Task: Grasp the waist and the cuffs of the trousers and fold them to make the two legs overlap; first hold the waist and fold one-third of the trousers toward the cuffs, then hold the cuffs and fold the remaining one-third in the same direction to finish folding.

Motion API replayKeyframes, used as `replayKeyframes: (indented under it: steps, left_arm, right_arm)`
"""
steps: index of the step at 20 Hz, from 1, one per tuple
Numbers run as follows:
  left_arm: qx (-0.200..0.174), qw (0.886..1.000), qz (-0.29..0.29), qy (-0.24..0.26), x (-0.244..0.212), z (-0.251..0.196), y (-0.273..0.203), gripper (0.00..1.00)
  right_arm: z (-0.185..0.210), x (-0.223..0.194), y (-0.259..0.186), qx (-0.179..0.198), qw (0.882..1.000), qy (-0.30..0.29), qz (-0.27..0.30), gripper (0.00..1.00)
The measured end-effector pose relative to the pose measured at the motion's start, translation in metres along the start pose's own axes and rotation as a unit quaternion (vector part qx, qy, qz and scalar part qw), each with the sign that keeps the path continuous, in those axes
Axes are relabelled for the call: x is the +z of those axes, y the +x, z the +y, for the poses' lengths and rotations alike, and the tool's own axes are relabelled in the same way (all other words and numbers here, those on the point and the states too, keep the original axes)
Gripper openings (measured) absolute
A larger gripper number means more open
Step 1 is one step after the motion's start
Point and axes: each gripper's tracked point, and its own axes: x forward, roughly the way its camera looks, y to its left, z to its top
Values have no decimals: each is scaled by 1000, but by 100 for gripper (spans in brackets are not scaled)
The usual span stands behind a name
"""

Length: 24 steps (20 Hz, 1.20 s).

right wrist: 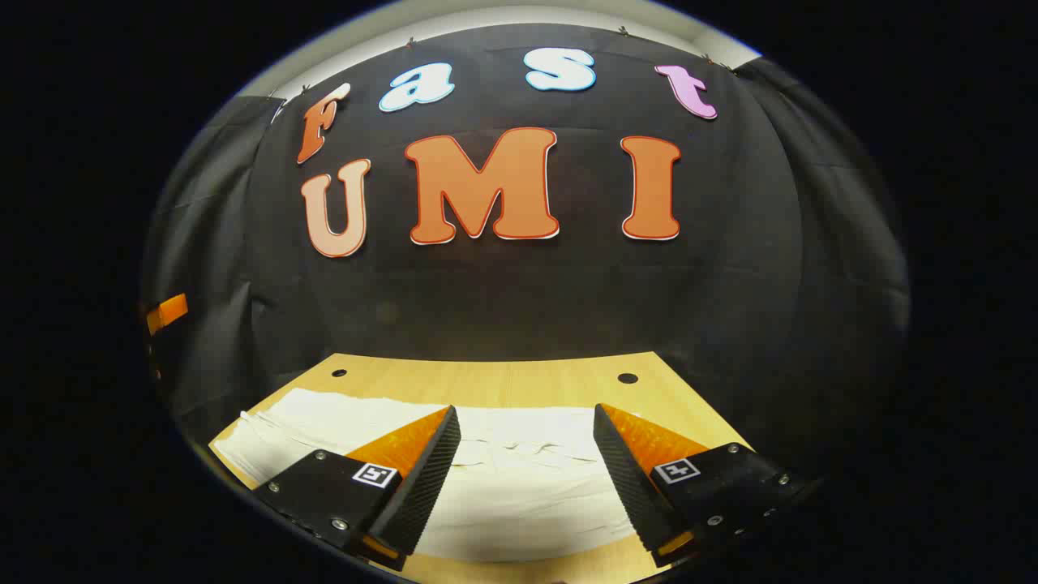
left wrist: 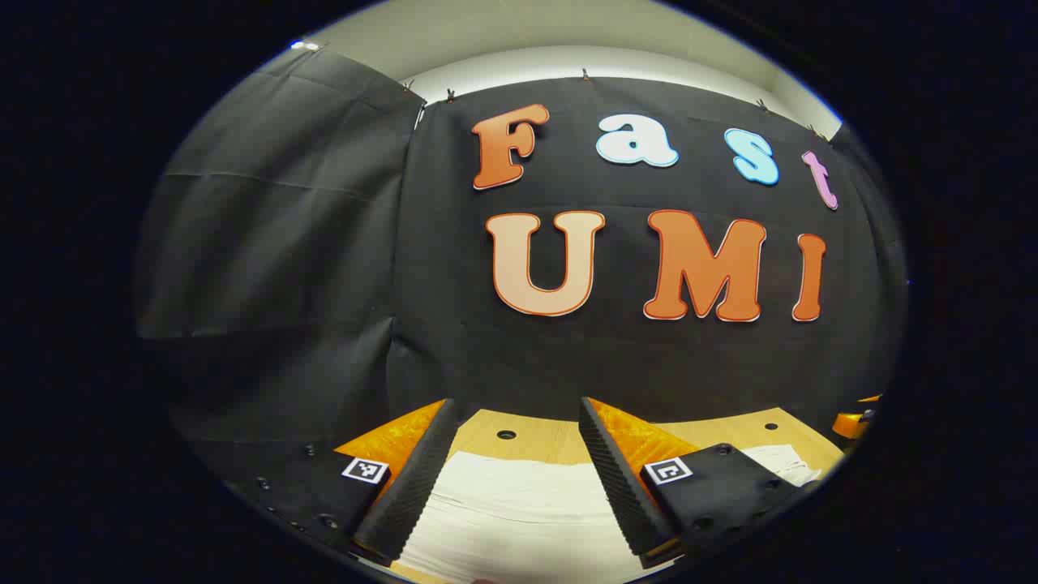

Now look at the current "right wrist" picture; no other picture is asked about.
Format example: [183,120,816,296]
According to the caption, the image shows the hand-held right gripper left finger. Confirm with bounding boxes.
[253,405,462,572]

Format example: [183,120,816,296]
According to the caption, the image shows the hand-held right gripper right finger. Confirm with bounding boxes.
[594,403,821,568]

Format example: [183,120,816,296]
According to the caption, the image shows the white jeans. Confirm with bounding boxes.
[209,388,650,565]

